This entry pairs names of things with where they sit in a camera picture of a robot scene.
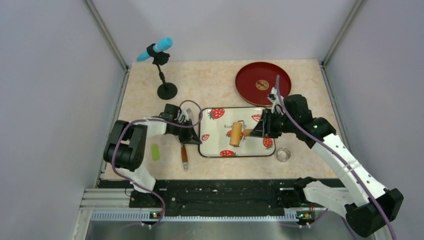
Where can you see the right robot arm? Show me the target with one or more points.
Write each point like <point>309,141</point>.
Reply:
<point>367,206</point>

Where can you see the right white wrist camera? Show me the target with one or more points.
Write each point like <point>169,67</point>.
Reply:
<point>276,106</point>

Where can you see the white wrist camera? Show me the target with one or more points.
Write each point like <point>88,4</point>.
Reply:
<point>276,106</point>
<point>184,115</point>

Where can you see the red round tray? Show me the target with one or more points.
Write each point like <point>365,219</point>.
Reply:
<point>255,81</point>

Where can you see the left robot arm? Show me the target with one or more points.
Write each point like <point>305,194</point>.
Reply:
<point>125,146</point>

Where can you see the green small block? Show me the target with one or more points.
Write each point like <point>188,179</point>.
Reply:
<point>155,153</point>

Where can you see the metal scraper wooden handle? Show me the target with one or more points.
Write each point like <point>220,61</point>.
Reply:
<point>184,157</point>

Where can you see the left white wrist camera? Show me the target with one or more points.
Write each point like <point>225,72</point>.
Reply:
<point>184,115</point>

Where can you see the aluminium frame bar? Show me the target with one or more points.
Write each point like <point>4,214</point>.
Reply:
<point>115,203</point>

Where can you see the blue microphone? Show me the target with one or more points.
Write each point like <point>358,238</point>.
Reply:
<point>156,48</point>

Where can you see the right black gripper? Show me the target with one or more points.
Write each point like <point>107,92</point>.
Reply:
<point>264,127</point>

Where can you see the black microphone stand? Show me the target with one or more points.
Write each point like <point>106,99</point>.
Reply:
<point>166,90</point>

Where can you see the strawberry pattern white tray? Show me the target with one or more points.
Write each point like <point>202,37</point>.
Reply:
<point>215,132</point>

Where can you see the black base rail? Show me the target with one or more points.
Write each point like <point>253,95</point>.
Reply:
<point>216,198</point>

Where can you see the wooden roller pin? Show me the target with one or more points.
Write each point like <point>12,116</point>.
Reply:
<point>238,133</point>

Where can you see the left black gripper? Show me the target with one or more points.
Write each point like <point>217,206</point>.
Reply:
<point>190,137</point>

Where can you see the metal ring cutter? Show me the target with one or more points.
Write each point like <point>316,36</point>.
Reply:
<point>283,154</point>

